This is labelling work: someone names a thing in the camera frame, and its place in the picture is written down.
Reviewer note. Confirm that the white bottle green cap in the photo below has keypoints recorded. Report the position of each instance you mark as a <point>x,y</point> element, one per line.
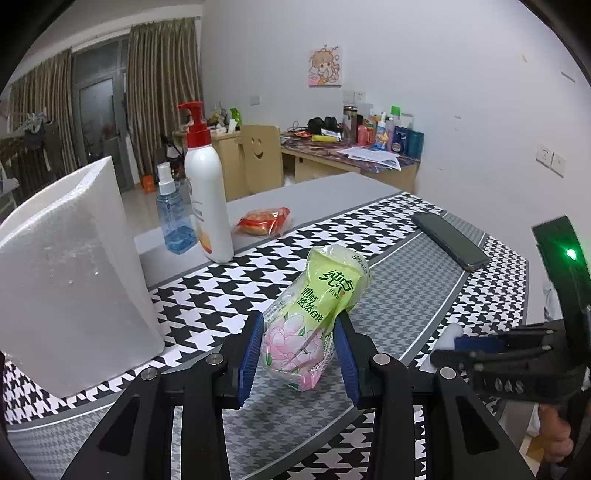
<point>392,120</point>

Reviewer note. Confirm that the brown curtain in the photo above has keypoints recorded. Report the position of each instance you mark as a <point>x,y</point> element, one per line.
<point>161,92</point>
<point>46,101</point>

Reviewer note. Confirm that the green pink tissue pack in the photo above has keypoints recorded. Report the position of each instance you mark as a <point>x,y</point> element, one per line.
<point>314,304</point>

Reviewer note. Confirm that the printed paper sheets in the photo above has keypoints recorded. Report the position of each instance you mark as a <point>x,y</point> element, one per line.
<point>369,154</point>

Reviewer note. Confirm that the glass balcony door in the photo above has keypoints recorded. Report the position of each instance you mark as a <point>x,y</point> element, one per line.
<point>97,115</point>

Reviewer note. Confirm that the red bottle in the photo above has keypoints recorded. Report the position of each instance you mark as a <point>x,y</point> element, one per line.
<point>364,134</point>

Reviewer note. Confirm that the houndstooth tablecloth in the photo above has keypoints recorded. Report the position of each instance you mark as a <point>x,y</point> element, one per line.
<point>406,295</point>

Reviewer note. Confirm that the steel thermos flask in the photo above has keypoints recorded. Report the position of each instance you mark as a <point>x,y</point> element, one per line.
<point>349,124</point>

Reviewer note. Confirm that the white double wall socket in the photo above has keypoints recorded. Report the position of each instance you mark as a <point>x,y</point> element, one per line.
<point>354,96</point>

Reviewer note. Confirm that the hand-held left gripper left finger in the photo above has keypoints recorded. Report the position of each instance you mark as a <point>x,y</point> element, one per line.
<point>251,355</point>

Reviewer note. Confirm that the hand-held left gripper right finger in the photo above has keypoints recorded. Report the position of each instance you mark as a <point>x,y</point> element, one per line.
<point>346,364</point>

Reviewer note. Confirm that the white foam box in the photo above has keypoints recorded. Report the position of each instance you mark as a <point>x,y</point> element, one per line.
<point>78,277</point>

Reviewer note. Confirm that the cartoon wall poster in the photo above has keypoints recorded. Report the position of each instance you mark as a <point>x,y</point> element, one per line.
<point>325,67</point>

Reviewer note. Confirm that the yellow tube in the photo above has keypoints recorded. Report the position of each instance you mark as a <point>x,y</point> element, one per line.
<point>326,138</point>

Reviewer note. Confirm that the dark hanging clothes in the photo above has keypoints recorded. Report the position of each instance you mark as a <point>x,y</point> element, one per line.
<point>36,136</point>

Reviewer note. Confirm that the blue spray bottle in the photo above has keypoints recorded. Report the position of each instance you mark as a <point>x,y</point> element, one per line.
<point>173,221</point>

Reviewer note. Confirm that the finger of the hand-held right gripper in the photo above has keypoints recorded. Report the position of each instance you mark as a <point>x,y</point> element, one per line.
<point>461,359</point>
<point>480,345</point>

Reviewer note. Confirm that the white wall switch plate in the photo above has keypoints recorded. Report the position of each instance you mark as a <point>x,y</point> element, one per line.
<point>568,76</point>

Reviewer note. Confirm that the teal can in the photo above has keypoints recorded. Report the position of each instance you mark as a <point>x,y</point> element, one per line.
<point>415,145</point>

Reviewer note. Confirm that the person's right hand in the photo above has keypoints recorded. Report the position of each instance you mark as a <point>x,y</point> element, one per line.
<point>554,434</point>

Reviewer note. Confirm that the black headphones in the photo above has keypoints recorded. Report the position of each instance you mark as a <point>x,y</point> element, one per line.
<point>323,124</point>

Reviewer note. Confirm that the wooden desk with patterned cover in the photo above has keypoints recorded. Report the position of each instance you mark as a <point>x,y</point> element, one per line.
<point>314,168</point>

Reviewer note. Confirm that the blue lotion bottle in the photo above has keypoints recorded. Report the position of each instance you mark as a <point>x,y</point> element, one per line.
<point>400,141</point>

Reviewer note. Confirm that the green plastic bottle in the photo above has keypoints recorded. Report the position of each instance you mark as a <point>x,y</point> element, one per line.
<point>235,119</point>

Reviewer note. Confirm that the black smartphone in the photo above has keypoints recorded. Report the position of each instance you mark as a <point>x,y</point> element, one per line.
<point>450,240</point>

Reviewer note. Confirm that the white pump lotion bottle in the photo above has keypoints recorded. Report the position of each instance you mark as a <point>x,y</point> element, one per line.
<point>207,194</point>

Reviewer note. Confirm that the red snack packet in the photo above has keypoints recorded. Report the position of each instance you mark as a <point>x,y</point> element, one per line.
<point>263,221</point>

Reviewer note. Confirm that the wooden smiley face chair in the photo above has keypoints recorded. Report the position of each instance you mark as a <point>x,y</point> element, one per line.
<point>258,152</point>

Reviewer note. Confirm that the orange container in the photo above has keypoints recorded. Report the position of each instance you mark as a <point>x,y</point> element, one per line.
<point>148,183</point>

